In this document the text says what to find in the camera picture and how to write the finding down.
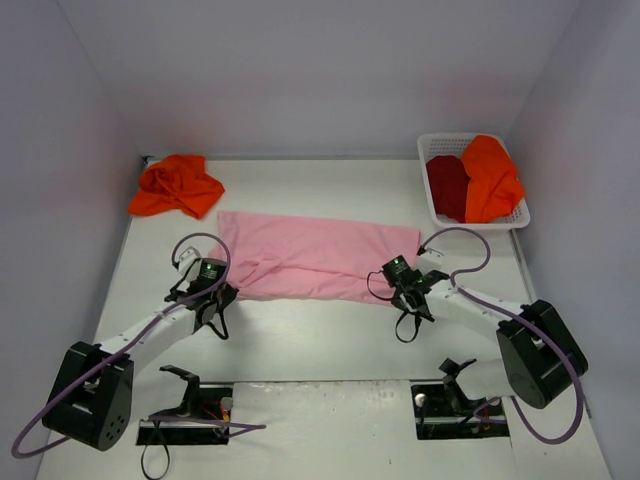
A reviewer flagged pink t shirt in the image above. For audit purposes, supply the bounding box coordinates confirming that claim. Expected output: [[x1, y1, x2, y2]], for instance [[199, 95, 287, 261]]
[[217, 211, 421, 305]]

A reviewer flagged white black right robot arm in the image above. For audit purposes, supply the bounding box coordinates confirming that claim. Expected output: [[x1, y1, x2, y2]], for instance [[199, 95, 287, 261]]
[[382, 256, 588, 412]]

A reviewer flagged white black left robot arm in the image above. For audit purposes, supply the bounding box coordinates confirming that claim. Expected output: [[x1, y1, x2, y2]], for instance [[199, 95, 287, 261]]
[[42, 258, 237, 451]]

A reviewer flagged dark red t shirt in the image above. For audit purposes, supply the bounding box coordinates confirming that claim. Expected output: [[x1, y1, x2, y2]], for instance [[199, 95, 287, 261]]
[[426, 155, 469, 223]]

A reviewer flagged orange t shirt in basket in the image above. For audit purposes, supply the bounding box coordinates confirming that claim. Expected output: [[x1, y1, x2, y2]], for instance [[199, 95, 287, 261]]
[[460, 135, 525, 223]]

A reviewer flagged orange t shirt on table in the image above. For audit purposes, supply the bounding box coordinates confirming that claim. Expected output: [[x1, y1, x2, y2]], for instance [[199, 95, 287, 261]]
[[128, 154, 225, 220]]

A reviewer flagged white plastic basket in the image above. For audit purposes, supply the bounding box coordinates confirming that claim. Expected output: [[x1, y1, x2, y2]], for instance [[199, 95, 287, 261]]
[[417, 133, 530, 230]]

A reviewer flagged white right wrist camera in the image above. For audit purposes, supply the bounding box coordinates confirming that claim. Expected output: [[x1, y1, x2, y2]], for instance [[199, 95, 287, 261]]
[[415, 248, 444, 271]]

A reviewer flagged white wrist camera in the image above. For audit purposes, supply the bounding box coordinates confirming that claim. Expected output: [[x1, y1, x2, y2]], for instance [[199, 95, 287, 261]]
[[174, 247, 201, 275], [415, 248, 444, 271]]

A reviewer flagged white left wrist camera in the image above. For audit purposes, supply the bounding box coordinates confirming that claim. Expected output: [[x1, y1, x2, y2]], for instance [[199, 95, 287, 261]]
[[174, 247, 201, 275]]

